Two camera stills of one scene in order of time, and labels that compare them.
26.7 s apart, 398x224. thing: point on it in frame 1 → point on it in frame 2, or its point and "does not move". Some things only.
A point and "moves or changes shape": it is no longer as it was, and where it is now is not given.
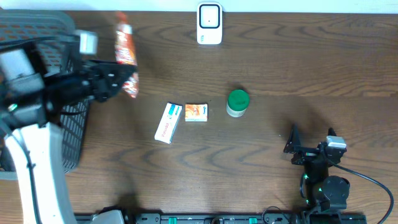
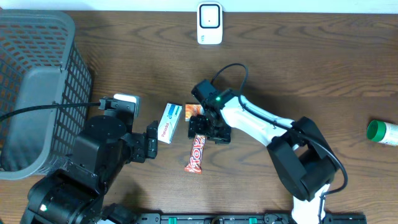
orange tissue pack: [196, 112] does not move
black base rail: [232, 218] does not move
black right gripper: [306, 154] → [196, 126]
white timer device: [209, 23] does not move
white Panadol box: [166, 128] does not move
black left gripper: [89, 77] → [137, 140]
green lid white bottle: [238, 101] moves or changes shape
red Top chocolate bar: [125, 51] → [195, 161]
